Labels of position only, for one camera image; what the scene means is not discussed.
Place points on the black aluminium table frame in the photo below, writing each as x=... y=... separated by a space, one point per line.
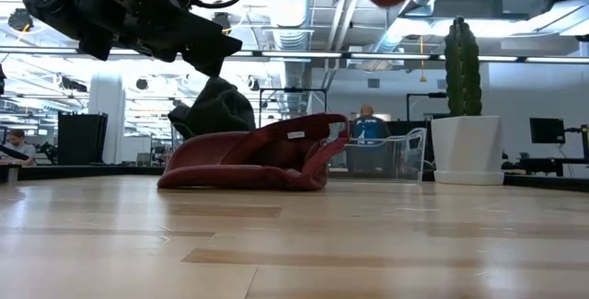
x=92 y=172

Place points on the green columnar cactus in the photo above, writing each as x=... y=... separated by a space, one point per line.
x=462 y=83

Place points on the dark grey baseball cap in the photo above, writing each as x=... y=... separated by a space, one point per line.
x=221 y=106

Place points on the clear plastic bin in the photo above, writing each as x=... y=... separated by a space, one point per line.
x=409 y=152

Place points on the black workbench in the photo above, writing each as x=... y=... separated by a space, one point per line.
x=552 y=165

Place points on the white faceted plant pot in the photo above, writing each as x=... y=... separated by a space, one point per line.
x=467 y=152

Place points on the person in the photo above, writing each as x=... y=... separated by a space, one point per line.
x=18 y=145
x=368 y=126

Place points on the yellow hanging pendant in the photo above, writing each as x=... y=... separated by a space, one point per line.
x=422 y=78

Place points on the black computer monitor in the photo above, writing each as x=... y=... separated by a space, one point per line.
x=546 y=130

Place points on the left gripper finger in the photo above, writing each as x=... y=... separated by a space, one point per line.
x=193 y=37

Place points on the white building column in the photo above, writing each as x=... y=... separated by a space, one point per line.
x=107 y=115

